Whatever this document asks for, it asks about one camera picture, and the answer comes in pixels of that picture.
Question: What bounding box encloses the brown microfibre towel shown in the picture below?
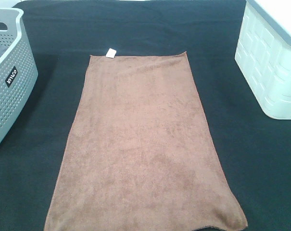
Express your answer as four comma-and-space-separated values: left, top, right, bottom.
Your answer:
44, 53, 248, 231

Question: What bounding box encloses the black table cloth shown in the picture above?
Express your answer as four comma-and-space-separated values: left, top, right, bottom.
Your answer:
0, 0, 291, 231

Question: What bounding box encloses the grey perforated laundry basket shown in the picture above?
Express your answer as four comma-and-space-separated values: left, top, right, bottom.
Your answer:
0, 8, 38, 143

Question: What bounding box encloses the white plastic basket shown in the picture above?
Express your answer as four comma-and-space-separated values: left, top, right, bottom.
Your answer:
235, 0, 291, 120

